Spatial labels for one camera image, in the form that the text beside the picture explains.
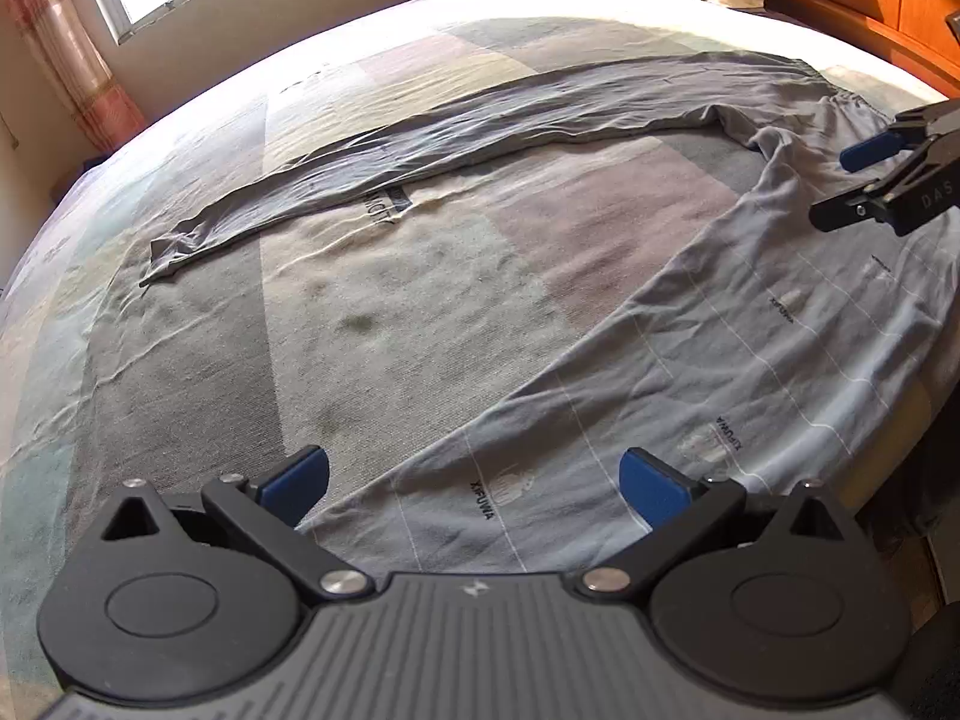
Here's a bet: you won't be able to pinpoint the pink striped curtain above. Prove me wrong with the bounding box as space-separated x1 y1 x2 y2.
0 0 146 159

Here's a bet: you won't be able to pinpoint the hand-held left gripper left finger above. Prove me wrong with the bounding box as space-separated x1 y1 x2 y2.
79 444 376 605

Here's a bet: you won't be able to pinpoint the grey pants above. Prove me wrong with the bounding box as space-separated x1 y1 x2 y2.
139 49 944 576

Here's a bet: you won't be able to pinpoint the wooden headboard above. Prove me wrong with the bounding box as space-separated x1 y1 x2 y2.
765 0 960 96

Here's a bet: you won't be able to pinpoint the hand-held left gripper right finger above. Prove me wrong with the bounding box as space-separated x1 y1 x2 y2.
575 447 875 605

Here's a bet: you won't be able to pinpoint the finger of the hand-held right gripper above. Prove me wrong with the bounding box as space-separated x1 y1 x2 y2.
838 99 960 172
808 180 905 234

